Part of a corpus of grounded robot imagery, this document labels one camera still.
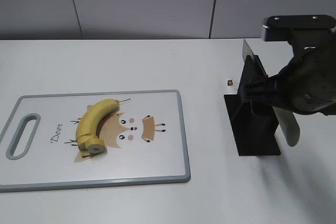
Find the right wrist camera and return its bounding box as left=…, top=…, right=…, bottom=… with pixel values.
left=261, top=15, right=335, bottom=41

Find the black knife stand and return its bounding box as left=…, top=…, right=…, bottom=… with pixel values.
left=224, top=55, right=281, bottom=156

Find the white-handled kitchen knife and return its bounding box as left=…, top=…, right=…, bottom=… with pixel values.
left=242, top=39, right=300, bottom=147

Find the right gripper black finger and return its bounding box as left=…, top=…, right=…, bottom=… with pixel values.
left=244, top=81, right=273, bottom=116

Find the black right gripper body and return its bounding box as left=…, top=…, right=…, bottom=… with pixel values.
left=267, top=29, right=335, bottom=115

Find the yellow banana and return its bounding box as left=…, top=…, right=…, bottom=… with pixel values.
left=76, top=99, right=130, bottom=154

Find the white grey-rimmed cutting board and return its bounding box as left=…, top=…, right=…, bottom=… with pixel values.
left=1, top=90, right=191, bottom=192

